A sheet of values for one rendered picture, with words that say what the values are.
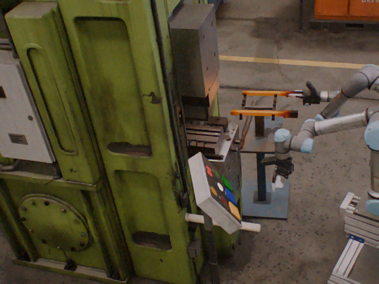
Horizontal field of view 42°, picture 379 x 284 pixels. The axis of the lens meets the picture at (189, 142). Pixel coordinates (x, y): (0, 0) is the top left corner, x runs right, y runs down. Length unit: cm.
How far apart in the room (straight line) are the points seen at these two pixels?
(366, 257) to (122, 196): 157
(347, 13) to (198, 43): 407
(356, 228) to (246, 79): 289
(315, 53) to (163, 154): 355
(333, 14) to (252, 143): 325
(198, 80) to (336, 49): 353
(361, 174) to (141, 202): 194
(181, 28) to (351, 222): 141
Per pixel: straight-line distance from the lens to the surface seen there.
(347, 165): 431
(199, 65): 256
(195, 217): 299
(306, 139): 249
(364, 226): 289
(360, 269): 331
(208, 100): 272
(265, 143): 344
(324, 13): 641
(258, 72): 554
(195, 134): 302
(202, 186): 237
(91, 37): 248
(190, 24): 252
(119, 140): 278
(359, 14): 638
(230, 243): 346
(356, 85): 315
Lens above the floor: 280
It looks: 37 degrees down
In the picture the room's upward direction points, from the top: 8 degrees counter-clockwise
